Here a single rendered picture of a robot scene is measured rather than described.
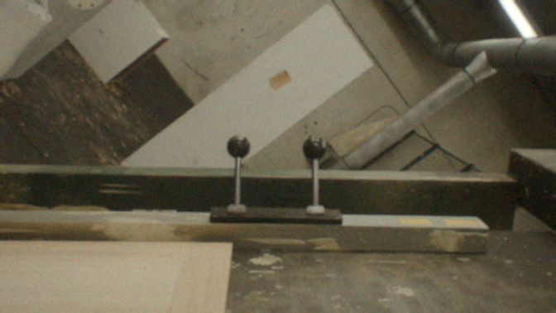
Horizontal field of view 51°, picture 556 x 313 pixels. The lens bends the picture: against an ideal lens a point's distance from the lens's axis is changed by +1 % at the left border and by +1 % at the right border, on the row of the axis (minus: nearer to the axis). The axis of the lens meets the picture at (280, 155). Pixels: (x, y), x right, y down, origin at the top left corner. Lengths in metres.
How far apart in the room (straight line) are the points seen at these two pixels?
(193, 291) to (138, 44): 5.20
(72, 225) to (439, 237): 0.54
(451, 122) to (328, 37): 5.06
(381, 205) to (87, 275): 0.58
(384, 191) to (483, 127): 8.37
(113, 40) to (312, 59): 2.19
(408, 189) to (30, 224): 0.66
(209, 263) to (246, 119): 3.78
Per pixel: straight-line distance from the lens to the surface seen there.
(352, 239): 0.89
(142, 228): 0.89
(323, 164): 6.59
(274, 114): 4.53
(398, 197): 1.14
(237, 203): 0.89
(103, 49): 5.94
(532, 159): 1.17
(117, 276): 0.78
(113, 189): 1.14
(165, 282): 0.75
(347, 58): 4.53
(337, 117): 8.99
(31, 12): 0.89
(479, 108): 9.42
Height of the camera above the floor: 1.56
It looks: 6 degrees down
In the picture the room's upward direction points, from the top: 53 degrees clockwise
